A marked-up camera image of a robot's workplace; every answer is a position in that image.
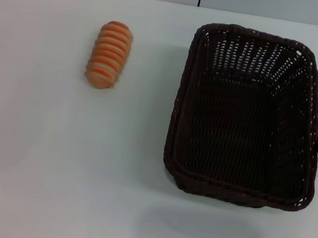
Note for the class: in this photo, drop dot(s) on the orange striped bread loaf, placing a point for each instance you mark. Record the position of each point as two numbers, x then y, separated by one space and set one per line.
108 55

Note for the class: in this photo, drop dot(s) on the black woven rectangular basket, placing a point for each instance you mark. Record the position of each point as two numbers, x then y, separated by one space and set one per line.
235 126

